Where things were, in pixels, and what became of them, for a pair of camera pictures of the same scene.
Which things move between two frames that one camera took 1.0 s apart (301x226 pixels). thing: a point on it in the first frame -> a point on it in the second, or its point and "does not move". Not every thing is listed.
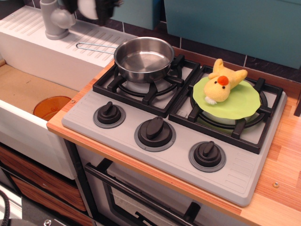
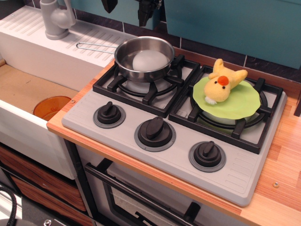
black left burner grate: x=158 y=97 does not move
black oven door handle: x=101 y=170 does not move
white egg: x=88 y=8 -> x=146 y=60
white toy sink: x=38 y=75 does not move
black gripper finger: x=105 y=9 -> x=146 y=8
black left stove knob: x=109 y=116 does not move
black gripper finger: x=72 y=5 -> x=109 y=5
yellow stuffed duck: x=217 y=88 does not move
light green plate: x=244 y=100 does not move
